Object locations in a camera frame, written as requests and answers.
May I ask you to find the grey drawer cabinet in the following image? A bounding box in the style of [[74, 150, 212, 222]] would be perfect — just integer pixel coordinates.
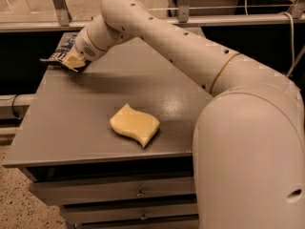
[[2, 27, 214, 229]]

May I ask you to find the yellow wavy sponge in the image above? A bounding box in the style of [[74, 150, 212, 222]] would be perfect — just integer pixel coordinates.
[[110, 104, 160, 148]]

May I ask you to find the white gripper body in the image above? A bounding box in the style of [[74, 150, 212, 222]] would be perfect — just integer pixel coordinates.
[[74, 28, 106, 61]]

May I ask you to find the top grey drawer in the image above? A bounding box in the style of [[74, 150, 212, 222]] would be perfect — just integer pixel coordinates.
[[30, 177, 195, 205]]

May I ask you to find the blue Kettle chip bag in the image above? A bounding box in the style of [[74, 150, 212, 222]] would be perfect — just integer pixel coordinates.
[[40, 32, 89, 73]]

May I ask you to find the grey drawer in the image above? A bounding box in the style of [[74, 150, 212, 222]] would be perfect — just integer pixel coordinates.
[[77, 217, 198, 229], [60, 203, 198, 223], [30, 177, 195, 205]]

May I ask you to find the black cable on left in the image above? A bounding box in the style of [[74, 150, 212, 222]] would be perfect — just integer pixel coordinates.
[[10, 94, 22, 120]]

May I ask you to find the bottom grey drawer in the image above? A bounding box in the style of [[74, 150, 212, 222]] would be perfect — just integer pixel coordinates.
[[77, 217, 198, 229]]

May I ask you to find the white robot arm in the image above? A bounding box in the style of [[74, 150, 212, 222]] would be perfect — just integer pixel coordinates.
[[75, 0, 305, 229]]

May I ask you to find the white cable on right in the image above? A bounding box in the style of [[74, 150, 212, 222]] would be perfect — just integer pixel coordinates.
[[279, 11, 305, 78]]

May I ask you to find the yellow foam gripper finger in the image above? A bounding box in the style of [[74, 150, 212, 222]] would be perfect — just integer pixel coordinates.
[[63, 53, 86, 70]]

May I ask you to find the middle grey drawer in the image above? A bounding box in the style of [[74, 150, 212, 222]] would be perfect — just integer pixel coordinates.
[[60, 203, 198, 223]]

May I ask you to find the metal railing frame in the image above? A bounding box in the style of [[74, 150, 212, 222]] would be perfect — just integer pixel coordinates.
[[0, 0, 293, 32]]

